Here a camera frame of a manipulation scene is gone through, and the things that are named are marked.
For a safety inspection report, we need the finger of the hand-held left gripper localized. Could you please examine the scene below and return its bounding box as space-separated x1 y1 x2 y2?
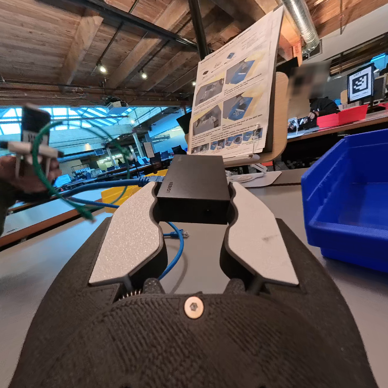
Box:
39 145 65 182
0 141 32 179

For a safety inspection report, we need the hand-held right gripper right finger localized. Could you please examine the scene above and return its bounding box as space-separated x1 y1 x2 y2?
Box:
223 182 299 293

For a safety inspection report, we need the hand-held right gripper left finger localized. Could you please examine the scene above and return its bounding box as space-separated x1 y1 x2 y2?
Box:
89 182 168 291

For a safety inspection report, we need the green ethernet cable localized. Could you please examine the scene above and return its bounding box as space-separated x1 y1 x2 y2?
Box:
32 121 131 224

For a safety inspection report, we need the blue ethernet cable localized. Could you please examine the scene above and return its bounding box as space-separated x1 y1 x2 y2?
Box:
68 197 189 281
53 175 166 198

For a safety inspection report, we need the black network switch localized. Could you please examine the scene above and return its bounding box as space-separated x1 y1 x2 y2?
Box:
157 155 231 225

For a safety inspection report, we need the person's left forearm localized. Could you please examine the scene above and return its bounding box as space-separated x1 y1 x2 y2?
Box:
0 181 19 238

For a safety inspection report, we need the person's left hand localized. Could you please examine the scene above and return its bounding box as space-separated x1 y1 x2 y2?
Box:
0 155 62 194

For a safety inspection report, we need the yellow plastic bin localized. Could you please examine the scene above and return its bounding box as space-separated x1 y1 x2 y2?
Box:
101 169 169 206

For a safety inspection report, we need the white stand base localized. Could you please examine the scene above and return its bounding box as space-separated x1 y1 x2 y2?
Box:
227 162 282 187

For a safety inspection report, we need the ceiling projector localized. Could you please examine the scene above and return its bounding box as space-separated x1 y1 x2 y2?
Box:
104 96 128 115

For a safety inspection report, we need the blue plastic bin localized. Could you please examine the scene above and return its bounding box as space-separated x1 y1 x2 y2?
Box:
301 129 388 273

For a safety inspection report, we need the wooden board stand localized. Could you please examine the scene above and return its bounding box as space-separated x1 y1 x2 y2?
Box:
223 71 289 166

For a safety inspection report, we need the long wooden table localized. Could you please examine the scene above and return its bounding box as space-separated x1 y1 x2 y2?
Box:
286 110 388 143

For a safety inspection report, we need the red plastic tray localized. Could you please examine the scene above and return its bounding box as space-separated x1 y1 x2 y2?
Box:
317 104 369 128

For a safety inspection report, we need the printed instruction sheet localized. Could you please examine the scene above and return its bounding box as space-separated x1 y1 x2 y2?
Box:
188 6 284 159

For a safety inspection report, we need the printed tag sign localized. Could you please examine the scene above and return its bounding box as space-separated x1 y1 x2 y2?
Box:
347 64 375 103

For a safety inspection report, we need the black ceiling pole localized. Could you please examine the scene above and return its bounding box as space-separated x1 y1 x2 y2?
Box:
188 0 210 61

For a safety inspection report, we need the silver ventilation duct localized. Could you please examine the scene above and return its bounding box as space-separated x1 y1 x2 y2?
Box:
280 0 322 57

